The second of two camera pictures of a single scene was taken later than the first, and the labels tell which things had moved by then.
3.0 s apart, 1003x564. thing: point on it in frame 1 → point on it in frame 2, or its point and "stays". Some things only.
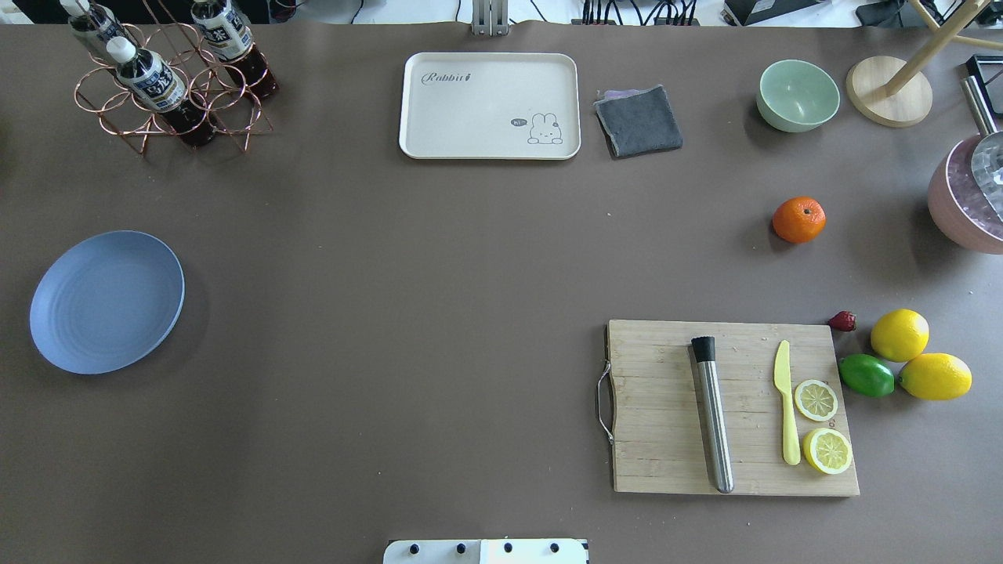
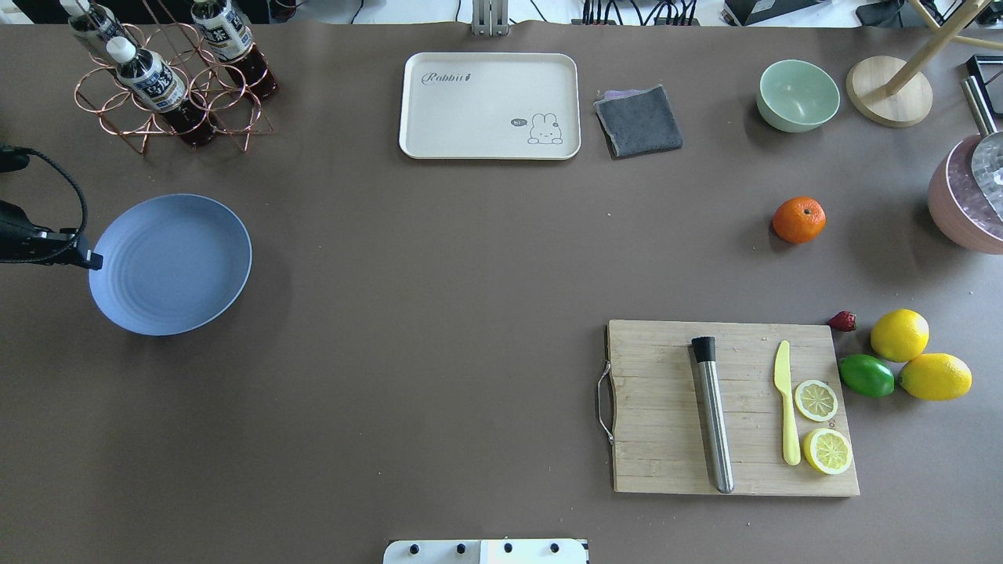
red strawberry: [843, 320] stays
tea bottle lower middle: [150, 80] stays
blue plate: [106, 301] → [171, 264]
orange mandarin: [799, 219] stays
